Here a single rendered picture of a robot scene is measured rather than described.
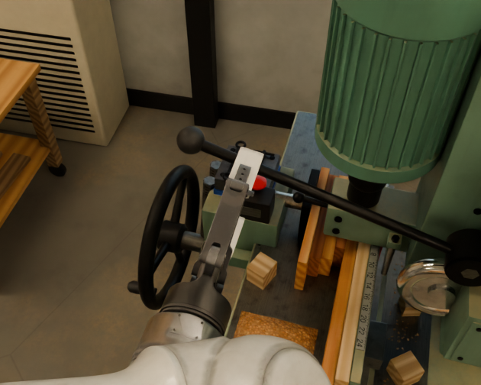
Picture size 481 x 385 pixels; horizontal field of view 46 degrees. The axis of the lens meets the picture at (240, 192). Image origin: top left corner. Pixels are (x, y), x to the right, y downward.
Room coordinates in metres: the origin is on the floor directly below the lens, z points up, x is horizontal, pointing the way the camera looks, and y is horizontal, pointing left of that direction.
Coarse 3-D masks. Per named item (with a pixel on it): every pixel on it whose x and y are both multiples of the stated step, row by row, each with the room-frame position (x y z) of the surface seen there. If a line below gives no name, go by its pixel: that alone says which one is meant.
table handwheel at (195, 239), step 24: (192, 168) 0.79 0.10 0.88; (168, 192) 0.66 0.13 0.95; (192, 192) 0.78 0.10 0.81; (192, 216) 0.77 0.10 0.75; (144, 240) 0.58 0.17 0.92; (168, 240) 0.65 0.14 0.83; (192, 240) 0.65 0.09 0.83; (144, 264) 0.55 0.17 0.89; (144, 288) 0.54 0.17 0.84; (168, 288) 0.62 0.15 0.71
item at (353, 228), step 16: (336, 192) 0.59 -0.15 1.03; (384, 192) 0.59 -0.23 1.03; (400, 192) 0.59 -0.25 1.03; (336, 208) 0.56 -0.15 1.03; (368, 208) 0.56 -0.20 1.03; (384, 208) 0.56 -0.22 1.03; (400, 208) 0.56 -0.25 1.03; (416, 208) 0.56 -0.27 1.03; (336, 224) 0.56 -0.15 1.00; (352, 224) 0.55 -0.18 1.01; (368, 224) 0.54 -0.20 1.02; (352, 240) 0.55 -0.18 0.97; (368, 240) 0.54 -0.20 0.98; (384, 240) 0.54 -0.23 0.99
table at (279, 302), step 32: (288, 160) 0.79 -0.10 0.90; (320, 160) 0.79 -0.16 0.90; (288, 224) 0.63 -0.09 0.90; (256, 256) 0.56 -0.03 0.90; (288, 256) 0.56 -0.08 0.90; (256, 288) 0.50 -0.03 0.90; (288, 288) 0.50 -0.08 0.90; (320, 288) 0.50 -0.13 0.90; (288, 320) 0.44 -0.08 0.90; (320, 320) 0.44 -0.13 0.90; (320, 352) 0.39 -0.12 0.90
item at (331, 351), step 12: (348, 240) 0.57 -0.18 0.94; (348, 252) 0.54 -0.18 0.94; (348, 264) 0.52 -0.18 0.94; (348, 276) 0.50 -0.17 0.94; (348, 288) 0.47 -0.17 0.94; (336, 300) 0.45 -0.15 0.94; (336, 312) 0.43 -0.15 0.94; (336, 324) 0.41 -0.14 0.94; (336, 336) 0.39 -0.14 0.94; (324, 348) 0.39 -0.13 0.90; (336, 348) 0.37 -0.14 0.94; (324, 360) 0.36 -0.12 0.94; (336, 360) 0.36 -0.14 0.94
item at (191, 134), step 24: (192, 144) 0.49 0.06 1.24; (264, 168) 0.48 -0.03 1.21; (312, 192) 0.46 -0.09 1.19; (360, 216) 0.44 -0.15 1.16; (384, 216) 0.44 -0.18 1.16; (432, 240) 0.42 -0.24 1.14; (456, 240) 0.42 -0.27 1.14; (480, 240) 0.41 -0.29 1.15; (456, 264) 0.39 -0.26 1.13; (480, 264) 0.38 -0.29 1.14
